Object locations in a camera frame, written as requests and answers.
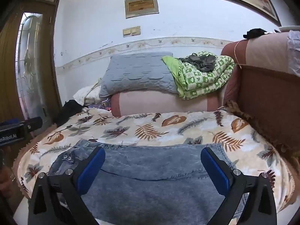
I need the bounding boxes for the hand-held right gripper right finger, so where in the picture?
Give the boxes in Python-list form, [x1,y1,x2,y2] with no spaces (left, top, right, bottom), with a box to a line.
[200,146,277,225]

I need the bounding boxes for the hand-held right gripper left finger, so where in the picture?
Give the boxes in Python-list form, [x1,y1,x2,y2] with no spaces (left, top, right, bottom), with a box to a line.
[28,146,106,225]

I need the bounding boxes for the blue denim pants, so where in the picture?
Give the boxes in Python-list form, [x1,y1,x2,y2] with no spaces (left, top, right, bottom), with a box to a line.
[48,139,249,223]

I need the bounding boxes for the wooden door with glass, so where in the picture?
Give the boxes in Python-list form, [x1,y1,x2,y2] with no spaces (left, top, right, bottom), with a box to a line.
[0,0,62,132]

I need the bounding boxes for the colourful purple cloth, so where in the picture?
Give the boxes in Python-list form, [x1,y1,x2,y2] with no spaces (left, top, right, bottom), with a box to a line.
[84,98,112,112]

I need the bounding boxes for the leaf print blanket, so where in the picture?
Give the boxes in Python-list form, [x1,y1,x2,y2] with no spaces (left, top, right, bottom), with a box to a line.
[14,110,296,214]

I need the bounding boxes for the pink sofa cushion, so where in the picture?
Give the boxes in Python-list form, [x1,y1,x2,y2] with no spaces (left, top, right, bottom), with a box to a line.
[110,90,227,118]

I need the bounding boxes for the green patterned quilt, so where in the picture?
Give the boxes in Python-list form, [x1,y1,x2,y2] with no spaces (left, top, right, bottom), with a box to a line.
[162,51,235,100]

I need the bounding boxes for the brown pink sofa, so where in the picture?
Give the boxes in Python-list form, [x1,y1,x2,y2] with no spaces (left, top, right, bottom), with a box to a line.
[220,31,300,160]

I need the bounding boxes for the grey pillow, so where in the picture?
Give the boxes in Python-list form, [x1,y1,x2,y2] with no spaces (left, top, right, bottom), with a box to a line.
[98,52,181,98]

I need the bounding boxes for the dark olive cloth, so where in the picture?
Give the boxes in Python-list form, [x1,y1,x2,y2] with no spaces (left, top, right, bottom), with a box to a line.
[180,53,217,73]

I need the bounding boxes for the white lace cloth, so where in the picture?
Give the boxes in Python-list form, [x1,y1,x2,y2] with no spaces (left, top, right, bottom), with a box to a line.
[287,30,300,77]

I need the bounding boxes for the small black cloth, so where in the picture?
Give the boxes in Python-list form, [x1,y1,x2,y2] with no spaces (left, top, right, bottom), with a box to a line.
[243,28,268,40]

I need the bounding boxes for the white plate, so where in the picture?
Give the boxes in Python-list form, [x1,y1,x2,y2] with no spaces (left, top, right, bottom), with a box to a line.
[279,25,300,32]

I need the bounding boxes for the framed wall plaque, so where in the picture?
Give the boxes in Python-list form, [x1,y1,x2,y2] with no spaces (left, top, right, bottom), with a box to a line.
[124,0,160,19]

